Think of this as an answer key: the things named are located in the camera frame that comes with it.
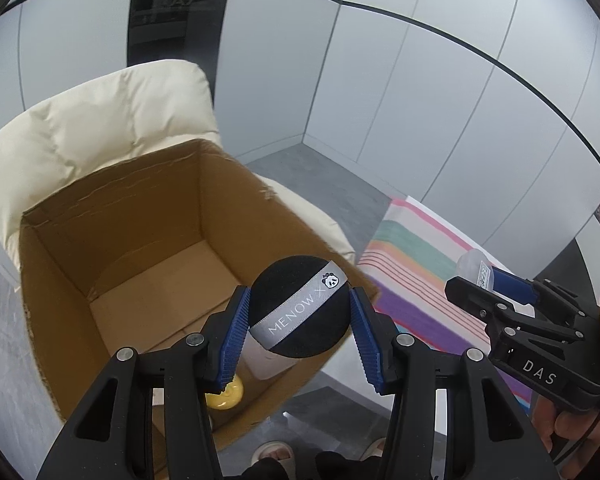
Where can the black cabinet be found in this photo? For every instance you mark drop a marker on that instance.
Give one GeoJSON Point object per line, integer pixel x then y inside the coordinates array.
{"type": "Point", "coordinates": [172, 58]}

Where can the yellow round container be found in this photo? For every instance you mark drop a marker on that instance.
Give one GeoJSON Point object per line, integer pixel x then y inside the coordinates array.
{"type": "Point", "coordinates": [229, 398]}

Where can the brown cardboard box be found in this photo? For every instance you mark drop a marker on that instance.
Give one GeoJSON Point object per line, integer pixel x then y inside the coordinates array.
{"type": "Point", "coordinates": [143, 252]}

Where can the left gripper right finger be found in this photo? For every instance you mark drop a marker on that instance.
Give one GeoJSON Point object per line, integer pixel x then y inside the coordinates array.
{"type": "Point", "coordinates": [489, 435]}

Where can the beige makeup sponge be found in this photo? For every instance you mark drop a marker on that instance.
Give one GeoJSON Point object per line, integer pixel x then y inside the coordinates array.
{"type": "Point", "coordinates": [476, 268]}

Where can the black round powder puff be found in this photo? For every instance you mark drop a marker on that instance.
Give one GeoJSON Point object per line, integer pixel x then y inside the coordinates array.
{"type": "Point", "coordinates": [300, 307]}

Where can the cream padded armchair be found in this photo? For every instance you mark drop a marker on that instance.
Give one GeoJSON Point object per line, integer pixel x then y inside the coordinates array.
{"type": "Point", "coordinates": [95, 125]}

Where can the striped colourful table cloth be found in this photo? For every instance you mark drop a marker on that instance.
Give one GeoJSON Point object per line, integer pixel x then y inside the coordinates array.
{"type": "Point", "coordinates": [411, 256]}

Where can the person's right hand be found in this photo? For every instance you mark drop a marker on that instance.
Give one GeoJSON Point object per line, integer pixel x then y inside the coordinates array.
{"type": "Point", "coordinates": [547, 421]}

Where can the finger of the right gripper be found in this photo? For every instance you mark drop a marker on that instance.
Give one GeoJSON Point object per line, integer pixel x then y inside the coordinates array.
{"type": "Point", "coordinates": [488, 307]}
{"type": "Point", "coordinates": [546, 297]}

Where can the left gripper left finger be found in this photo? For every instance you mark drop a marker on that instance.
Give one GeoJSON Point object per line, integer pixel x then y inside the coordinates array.
{"type": "Point", "coordinates": [109, 434]}

